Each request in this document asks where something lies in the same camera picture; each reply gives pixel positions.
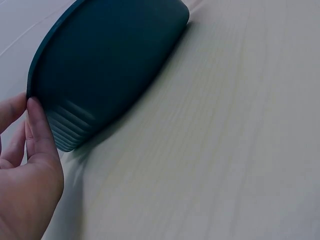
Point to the person's left hand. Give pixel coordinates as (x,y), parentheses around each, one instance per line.
(27,195)

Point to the dark teal plastic bowl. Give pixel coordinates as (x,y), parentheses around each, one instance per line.
(105,65)

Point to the person's left thumb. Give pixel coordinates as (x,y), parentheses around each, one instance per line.
(41,135)

